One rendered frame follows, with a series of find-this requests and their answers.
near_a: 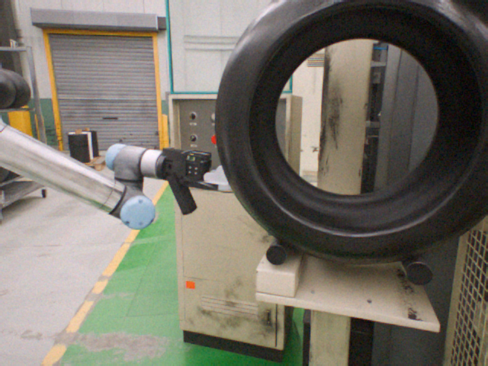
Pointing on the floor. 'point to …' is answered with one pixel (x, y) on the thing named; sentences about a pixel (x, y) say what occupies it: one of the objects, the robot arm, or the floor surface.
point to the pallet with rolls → (86, 148)
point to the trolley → (12, 187)
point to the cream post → (340, 167)
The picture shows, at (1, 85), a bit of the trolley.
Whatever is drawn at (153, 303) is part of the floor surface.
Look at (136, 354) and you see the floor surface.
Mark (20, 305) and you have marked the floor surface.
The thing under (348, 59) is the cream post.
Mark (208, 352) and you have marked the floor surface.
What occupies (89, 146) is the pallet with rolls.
